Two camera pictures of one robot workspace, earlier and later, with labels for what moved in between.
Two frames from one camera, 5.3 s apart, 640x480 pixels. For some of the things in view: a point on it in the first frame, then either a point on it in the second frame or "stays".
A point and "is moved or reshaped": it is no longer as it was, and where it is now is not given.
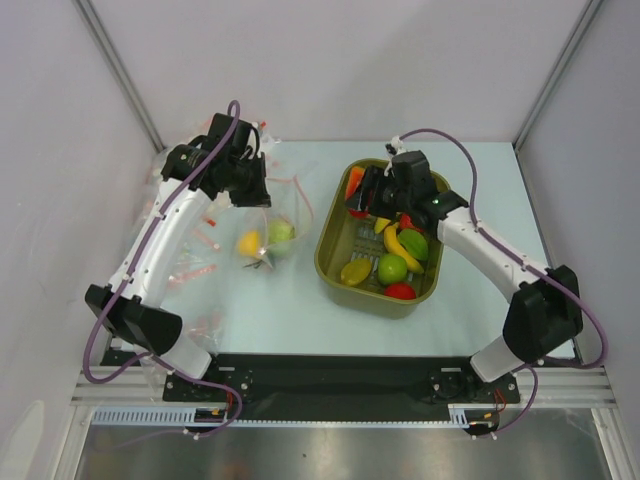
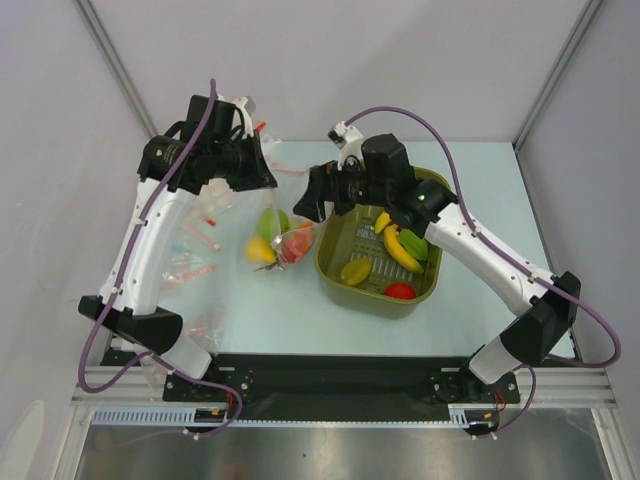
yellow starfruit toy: x=356 y=270 stays
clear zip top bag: x=268 y=235 is moved or reshaped
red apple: x=400 y=291 stays
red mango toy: x=354 y=175 is moved or reshaped
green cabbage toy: x=280 y=235 -> x=272 y=222
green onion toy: x=256 y=264 -> x=270 y=266
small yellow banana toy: x=380 y=223 stays
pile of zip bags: x=194 y=288 stays
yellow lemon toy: x=249 y=244 is moved or reshaped
